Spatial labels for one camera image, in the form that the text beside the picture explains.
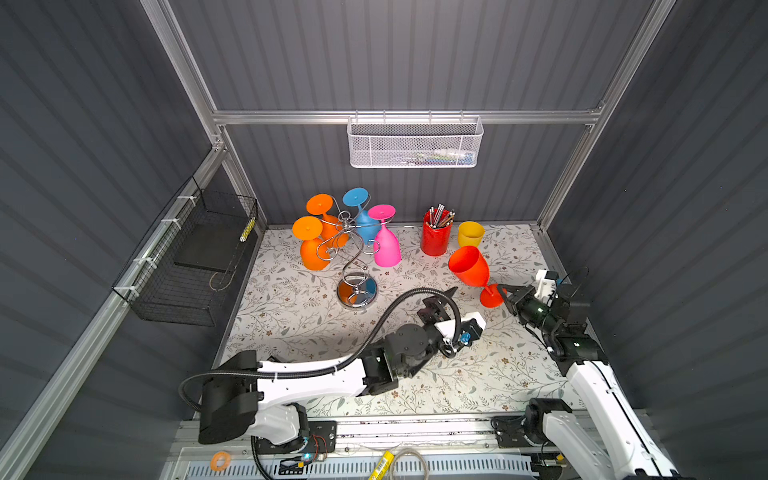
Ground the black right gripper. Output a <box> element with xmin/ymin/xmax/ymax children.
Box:
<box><xmin>498</xmin><ymin>282</ymin><xmax>559</xmax><ymax>337</ymax></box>

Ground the red wine glass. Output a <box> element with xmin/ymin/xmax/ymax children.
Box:
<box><xmin>448</xmin><ymin>246</ymin><xmax>503</xmax><ymax>308</ymax></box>

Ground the yellow wine glass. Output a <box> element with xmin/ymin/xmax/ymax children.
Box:
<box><xmin>458</xmin><ymin>221</ymin><xmax>485</xmax><ymax>247</ymax></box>

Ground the pink wine glass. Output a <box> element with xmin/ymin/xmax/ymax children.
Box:
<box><xmin>369</xmin><ymin>204</ymin><xmax>402</xmax><ymax>268</ymax></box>

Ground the chrome wine glass rack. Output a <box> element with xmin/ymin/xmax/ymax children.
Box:
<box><xmin>318</xmin><ymin>209</ymin><xmax>378</xmax><ymax>310</ymax></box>

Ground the orange wine glass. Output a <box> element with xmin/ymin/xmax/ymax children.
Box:
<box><xmin>306</xmin><ymin>194</ymin><xmax>349</xmax><ymax>249</ymax></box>
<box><xmin>292</xmin><ymin>215</ymin><xmax>330</xmax><ymax>271</ymax></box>

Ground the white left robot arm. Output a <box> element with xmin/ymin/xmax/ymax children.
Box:
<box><xmin>179</xmin><ymin>288</ymin><xmax>486</xmax><ymax>447</ymax></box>

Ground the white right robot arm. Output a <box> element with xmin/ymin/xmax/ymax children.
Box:
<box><xmin>497</xmin><ymin>284</ymin><xmax>683</xmax><ymax>479</ymax></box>

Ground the blue wine glass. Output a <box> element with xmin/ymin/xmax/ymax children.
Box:
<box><xmin>342</xmin><ymin>187</ymin><xmax>381</xmax><ymax>246</ymax></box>

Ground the red pencil cup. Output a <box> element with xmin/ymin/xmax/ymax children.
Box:
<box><xmin>421</xmin><ymin>212</ymin><xmax>452</xmax><ymax>257</ymax></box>

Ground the yellow marker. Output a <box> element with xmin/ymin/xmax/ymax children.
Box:
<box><xmin>368</xmin><ymin>451</ymin><xmax>395</xmax><ymax>480</ymax></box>

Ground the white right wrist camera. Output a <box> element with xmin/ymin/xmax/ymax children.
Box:
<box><xmin>535</xmin><ymin>269</ymin><xmax>559</xmax><ymax>304</ymax></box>

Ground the white wire wall basket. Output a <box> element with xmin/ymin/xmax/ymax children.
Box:
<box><xmin>346</xmin><ymin>115</ymin><xmax>485</xmax><ymax>169</ymax></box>

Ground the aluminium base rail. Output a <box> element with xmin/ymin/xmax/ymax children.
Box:
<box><xmin>167</xmin><ymin>412</ymin><xmax>655</xmax><ymax>457</ymax></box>

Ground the black wire side basket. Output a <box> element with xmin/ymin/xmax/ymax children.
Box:
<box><xmin>113</xmin><ymin>180</ymin><xmax>259</xmax><ymax>327</ymax></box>

